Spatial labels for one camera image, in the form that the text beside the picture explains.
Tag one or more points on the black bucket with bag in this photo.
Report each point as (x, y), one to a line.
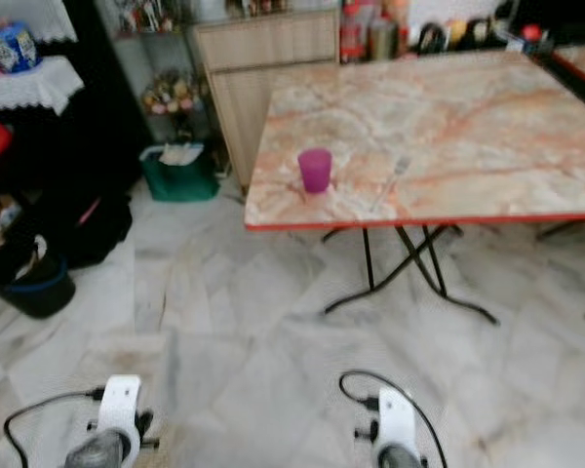
(44, 292)

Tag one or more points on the light wooden cabinet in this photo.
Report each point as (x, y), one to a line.
(249, 83)

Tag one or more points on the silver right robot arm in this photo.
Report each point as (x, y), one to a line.
(402, 457)

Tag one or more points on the white lace shelf cloth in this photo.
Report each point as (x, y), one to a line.
(29, 18)
(34, 86)

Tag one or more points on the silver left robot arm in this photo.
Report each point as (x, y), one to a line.
(97, 451)

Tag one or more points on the blue printed box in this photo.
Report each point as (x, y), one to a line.
(12, 47)

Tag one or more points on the red canister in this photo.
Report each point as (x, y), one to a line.
(356, 31)

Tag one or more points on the marble top folding table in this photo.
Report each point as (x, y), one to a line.
(458, 122)

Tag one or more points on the green plastic basket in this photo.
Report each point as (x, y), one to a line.
(178, 181)

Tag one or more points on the red capped bottle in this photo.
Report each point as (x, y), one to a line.
(531, 36)

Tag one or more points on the purple plastic cup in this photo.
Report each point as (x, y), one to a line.
(315, 172)

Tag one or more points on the black bag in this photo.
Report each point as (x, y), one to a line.
(102, 229)

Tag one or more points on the metal cup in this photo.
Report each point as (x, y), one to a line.
(383, 40)

